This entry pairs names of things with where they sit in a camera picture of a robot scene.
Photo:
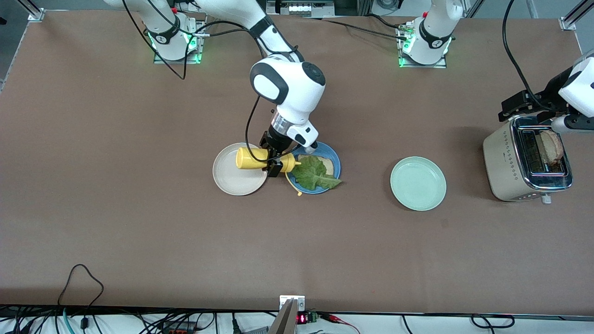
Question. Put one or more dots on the green lettuce leaf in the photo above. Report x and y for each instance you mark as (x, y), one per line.
(315, 174)

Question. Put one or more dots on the aluminium camera mount post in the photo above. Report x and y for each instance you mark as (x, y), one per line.
(290, 320)

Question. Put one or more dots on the beige chrome toaster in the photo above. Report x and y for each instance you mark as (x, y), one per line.
(499, 162)

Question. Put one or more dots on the red digit display board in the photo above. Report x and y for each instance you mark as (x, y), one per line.
(302, 318)

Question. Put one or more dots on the yellow mustard squeeze bottle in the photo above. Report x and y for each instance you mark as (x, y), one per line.
(250, 158)

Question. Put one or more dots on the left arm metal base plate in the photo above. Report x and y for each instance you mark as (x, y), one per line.
(441, 66)

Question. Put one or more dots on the light green round plate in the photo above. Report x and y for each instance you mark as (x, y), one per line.
(418, 183)

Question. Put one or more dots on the aluminium frame post foot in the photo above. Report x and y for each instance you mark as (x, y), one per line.
(36, 16)
(568, 23)

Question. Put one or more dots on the beige round plate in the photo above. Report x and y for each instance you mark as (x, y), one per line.
(232, 178)

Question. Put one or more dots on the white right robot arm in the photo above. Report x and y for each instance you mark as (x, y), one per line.
(287, 88)

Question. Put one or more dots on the blue round plate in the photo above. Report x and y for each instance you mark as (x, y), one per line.
(327, 149)

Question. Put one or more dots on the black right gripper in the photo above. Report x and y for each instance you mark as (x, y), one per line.
(277, 141)

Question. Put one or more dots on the silver control box with lights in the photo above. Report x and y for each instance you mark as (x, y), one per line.
(301, 8)

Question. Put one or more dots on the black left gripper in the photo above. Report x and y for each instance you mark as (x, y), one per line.
(546, 98)

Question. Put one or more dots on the toasted bread slice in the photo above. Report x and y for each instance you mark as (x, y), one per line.
(328, 166)
(551, 146)

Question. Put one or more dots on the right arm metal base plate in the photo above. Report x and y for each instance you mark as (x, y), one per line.
(202, 37)

